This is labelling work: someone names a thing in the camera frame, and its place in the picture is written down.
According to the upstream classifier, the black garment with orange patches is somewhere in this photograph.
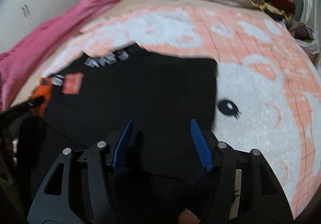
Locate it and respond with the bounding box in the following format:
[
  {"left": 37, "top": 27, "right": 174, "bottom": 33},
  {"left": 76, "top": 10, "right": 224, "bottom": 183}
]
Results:
[{"left": 17, "top": 44, "right": 218, "bottom": 223}]

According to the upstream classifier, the basket with clothes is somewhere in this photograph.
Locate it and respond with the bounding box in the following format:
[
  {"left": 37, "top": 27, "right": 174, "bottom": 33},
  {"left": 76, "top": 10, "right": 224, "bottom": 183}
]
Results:
[{"left": 287, "top": 20, "right": 320, "bottom": 56}]

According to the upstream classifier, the operator thumb tip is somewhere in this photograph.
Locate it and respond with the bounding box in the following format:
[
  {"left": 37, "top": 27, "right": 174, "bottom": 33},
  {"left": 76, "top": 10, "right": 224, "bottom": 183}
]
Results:
[{"left": 178, "top": 209, "right": 200, "bottom": 224}]

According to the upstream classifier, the pink quilt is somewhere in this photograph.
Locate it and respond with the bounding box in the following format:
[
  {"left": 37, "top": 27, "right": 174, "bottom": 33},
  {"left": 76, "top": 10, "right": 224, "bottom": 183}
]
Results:
[{"left": 1, "top": 0, "right": 120, "bottom": 111}]

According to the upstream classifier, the orange white plush blanket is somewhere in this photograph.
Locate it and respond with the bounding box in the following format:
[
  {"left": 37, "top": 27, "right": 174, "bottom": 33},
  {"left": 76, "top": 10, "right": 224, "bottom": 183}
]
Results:
[{"left": 15, "top": 6, "right": 320, "bottom": 217}]

